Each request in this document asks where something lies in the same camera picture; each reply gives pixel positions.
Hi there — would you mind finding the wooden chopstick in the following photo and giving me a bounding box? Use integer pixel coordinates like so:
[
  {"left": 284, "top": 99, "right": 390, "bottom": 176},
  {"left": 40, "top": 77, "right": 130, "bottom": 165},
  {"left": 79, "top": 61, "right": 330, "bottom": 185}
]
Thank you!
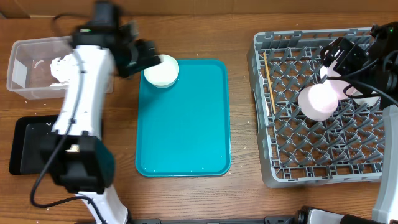
[{"left": 263, "top": 51, "right": 275, "bottom": 114}]

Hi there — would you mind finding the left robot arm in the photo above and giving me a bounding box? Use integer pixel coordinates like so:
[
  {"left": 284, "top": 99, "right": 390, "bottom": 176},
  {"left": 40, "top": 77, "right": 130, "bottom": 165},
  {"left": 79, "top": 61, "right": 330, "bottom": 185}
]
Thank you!
[{"left": 39, "top": 1, "right": 160, "bottom": 223}]

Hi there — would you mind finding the clear plastic bin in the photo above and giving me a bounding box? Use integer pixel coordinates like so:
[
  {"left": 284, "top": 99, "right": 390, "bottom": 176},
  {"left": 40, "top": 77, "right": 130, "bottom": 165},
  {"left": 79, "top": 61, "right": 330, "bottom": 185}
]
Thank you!
[{"left": 6, "top": 36, "right": 114, "bottom": 100}]

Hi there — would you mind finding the white bowl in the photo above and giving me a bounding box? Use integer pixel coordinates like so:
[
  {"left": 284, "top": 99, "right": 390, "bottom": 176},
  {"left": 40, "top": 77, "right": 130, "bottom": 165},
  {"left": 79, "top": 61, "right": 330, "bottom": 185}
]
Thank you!
[{"left": 144, "top": 54, "right": 179, "bottom": 88}]

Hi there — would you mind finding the grey dishwasher rack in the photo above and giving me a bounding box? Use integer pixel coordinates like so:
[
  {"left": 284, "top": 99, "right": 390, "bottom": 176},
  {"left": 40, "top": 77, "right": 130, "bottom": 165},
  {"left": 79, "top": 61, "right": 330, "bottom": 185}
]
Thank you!
[{"left": 248, "top": 27, "right": 385, "bottom": 188}]

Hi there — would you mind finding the pink bowl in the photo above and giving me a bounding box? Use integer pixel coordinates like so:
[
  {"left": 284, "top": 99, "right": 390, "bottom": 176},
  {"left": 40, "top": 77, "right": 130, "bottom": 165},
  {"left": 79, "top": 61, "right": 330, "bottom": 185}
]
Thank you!
[{"left": 298, "top": 84, "right": 338, "bottom": 121}]

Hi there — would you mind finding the white napkin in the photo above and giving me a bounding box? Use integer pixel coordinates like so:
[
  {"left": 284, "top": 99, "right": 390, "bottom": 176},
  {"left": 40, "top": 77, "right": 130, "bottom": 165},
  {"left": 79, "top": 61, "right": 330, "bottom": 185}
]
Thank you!
[{"left": 50, "top": 54, "right": 76, "bottom": 86}]

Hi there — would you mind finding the white paper cup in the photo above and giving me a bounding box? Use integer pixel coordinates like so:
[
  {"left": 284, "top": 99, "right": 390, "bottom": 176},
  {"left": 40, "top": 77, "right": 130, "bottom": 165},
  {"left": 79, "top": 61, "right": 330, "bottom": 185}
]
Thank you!
[{"left": 353, "top": 96, "right": 380, "bottom": 107}]

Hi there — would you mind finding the white round plate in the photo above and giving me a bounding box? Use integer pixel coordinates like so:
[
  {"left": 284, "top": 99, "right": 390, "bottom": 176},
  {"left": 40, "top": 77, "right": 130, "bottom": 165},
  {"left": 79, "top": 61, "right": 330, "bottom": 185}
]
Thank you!
[{"left": 320, "top": 61, "right": 349, "bottom": 100}]

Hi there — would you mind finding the black plastic tray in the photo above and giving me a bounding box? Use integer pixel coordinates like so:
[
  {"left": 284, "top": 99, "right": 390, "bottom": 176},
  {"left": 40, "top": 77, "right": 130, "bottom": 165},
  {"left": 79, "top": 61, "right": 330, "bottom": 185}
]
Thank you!
[{"left": 9, "top": 115, "right": 58, "bottom": 175}]

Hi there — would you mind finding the teal serving tray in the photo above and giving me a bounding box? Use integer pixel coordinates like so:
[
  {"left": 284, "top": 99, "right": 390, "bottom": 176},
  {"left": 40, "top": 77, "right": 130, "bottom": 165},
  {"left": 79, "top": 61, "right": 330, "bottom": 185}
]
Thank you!
[{"left": 135, "top": 59, "right": 231, "bottom": 177}]

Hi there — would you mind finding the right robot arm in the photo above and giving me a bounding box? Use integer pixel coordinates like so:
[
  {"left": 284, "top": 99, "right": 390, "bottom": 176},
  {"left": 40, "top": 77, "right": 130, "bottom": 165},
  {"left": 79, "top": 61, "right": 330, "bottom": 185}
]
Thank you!
[{"left": 320, "top": 22, "right": 397, "bottom": 223}]

